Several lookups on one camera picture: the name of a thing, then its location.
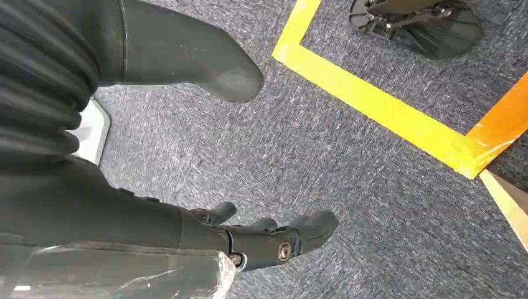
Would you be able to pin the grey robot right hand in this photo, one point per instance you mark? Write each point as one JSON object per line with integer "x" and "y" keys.
{"x": 103, "y": 218}

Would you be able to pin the yellow floor tape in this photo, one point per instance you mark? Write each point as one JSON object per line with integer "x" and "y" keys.
{"x": 371, "y": 99}

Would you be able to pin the ribbed grey right arm sleeve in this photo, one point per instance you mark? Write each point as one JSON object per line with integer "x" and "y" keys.
{"x": 41, "y": 62}

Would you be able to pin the black robot foot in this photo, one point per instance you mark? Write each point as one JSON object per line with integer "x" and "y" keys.
{"x": 437, "y": 33}

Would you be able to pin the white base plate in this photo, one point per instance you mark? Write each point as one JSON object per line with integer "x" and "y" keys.
{"x": 93, "y": 132}

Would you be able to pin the pale desk leg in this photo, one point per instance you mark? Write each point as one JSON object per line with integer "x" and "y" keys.
{"x": 509, "y": 206}

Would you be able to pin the orange floor tape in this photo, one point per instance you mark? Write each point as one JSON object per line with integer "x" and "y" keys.
{"x": 503, "y": 119}

